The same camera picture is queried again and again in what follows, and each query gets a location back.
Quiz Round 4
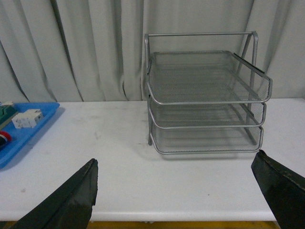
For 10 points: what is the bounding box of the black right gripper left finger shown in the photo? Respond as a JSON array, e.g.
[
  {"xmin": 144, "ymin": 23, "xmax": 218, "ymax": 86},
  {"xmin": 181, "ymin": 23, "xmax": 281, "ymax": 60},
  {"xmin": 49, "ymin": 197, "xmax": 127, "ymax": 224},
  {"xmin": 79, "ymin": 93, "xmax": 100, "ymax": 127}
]
[{"xmin": 13, "ymin": 158, "xmax": 98, "ymax": 229}]

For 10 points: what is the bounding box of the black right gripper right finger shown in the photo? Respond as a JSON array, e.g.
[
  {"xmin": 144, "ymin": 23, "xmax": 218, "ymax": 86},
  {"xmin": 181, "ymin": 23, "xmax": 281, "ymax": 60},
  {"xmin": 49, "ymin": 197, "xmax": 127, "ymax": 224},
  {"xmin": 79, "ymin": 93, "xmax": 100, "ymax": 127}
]
[{"xmin": 251, "ymin": 150, "xmax": 305, "ymax": 229}]

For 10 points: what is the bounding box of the red emergency stop button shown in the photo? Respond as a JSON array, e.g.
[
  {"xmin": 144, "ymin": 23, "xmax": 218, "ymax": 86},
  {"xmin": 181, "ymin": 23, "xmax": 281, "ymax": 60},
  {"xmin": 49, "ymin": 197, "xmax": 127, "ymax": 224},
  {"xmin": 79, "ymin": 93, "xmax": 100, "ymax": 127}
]
[{"xmin": 0, "ymin": 131, "xmax": 12, "ymax": 148}]

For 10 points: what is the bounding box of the blue plastic tray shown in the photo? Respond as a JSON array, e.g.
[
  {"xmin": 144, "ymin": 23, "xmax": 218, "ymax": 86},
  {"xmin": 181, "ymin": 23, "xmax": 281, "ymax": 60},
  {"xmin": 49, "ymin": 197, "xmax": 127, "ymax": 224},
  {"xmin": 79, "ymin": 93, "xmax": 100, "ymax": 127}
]
[{"xmin": 0, "ymin": 103, "xmax": 60, "ymax": 169}]

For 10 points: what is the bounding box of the white electrical component block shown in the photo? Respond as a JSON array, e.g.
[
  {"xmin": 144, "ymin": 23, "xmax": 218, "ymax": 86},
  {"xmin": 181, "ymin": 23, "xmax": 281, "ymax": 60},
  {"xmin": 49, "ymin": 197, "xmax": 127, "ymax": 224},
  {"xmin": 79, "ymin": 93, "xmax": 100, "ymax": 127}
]
[{"xmin": 11, "ymin": 109, "xmax": 44, "ymax": 129}]

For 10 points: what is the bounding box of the green terminal block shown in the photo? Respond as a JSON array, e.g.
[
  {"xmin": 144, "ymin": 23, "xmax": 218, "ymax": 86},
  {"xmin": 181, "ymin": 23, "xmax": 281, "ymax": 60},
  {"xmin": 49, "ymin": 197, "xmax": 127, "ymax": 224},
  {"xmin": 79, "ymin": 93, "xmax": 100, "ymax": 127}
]
[{"xmin": 0, "ymin": 101, "xmax": 18, "ymax": 130}]

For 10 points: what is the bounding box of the grey curtain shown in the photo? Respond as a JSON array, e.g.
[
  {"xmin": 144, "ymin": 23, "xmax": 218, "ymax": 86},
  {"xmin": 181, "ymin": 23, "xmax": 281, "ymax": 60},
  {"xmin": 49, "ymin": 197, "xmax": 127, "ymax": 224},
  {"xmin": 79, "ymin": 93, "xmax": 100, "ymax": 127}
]
[{"xmin": 0, "ymin": 0, "xmax": 305, "ymax": 102}]

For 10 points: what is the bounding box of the silver wire rack frame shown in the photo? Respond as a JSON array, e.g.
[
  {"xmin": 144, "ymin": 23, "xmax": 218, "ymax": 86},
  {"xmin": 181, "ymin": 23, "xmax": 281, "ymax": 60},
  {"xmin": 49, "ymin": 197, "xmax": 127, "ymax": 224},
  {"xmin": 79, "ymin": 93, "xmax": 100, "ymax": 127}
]
[{"xmin": 143, "ymin": 31, "xmax": 259, "ymax": 146}]

